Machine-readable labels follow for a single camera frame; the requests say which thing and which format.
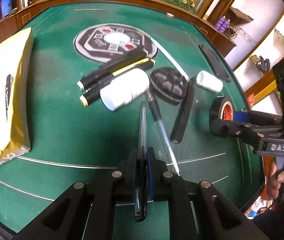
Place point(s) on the black yellow highlighter marker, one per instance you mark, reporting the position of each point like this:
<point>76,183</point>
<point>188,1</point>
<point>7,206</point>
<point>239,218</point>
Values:
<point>124,75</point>

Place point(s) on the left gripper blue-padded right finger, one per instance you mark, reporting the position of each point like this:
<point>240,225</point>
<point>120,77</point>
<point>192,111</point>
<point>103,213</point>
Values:
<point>197,210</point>

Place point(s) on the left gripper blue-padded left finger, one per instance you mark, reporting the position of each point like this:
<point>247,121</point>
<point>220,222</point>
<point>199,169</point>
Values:
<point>84,211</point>

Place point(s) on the black smartphone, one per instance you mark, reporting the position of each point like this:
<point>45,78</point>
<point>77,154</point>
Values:
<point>215,64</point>

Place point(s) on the black tape roll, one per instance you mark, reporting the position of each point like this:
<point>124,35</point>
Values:
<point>221,109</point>

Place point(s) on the white stick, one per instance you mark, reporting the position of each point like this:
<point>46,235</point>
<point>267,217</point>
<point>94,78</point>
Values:
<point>170,58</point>

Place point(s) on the blue thermos jug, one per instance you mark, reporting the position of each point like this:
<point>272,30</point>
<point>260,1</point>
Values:
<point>6,8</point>

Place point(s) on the clear ballpoint pen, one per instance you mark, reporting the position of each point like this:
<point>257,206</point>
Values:
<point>140,186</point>

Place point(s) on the person right hand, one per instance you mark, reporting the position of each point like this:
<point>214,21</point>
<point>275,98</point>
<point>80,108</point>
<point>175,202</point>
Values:
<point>275,180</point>

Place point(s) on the clear black gel pen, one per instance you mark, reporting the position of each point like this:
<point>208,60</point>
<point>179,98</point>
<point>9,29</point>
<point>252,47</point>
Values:
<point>154,107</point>

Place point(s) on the white pill bottle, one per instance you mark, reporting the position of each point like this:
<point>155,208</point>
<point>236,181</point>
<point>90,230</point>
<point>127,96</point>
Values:
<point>115,96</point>

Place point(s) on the black ridged round cap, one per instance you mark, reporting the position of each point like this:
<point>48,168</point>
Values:
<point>168,84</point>

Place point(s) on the white small bottle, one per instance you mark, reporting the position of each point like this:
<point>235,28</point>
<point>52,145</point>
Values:
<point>208,81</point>

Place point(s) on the purple bottles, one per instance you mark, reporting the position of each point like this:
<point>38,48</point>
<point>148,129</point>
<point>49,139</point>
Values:
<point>222,24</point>

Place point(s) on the black marker white cap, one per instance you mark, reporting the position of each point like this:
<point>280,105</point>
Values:
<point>109,67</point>

